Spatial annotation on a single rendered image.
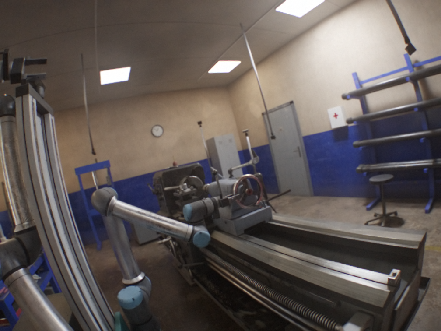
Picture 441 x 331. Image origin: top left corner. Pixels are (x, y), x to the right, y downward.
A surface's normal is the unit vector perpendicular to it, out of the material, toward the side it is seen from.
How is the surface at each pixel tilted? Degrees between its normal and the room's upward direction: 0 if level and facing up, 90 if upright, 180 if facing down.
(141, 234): 90
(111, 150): 90
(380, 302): 36
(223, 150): 90
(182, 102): 90
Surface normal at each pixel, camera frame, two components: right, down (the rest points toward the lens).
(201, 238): 0.26, 0.03
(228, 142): 0.45, -0.07
